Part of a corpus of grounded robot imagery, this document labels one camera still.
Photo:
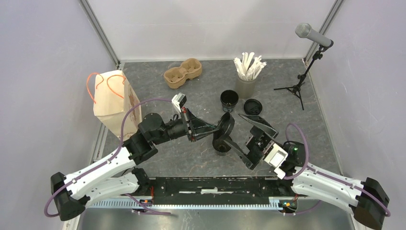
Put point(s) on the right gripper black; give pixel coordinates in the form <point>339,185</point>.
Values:
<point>259,144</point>

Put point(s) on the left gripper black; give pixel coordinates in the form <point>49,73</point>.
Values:
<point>200,129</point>

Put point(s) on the black coffee cup white lettering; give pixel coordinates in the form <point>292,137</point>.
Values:
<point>229,99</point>

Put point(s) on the black plastic cup lid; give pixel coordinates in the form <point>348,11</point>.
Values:
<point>225,127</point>

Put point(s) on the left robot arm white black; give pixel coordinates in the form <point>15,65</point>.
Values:
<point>72,192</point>

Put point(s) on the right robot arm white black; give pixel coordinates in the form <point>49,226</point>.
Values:
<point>365,200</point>

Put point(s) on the grey straw holder cup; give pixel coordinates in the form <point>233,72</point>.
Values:
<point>245,88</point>

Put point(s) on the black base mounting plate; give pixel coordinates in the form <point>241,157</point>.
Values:
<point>236,190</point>

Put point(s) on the cardboard two-cup carrier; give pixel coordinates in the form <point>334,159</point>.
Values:
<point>188,70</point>

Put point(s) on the white wrapped straws bundle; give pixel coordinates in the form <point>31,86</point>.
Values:
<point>249,67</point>

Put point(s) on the black microphone tripod stand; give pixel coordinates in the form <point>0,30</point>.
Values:
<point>296,89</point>

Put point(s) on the grey microphone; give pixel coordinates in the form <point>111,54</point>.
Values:
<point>304,30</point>

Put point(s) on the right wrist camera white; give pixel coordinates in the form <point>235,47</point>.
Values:
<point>275,156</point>

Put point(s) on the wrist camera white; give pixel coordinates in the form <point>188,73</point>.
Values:
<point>275,156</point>
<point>178,101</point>

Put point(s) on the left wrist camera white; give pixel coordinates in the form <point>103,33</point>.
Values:
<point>178,101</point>

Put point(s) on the white toothed cable rail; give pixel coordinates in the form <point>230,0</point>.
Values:
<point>127,203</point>

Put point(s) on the brown paper bag orange handles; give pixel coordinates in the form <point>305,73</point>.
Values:
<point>113,97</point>

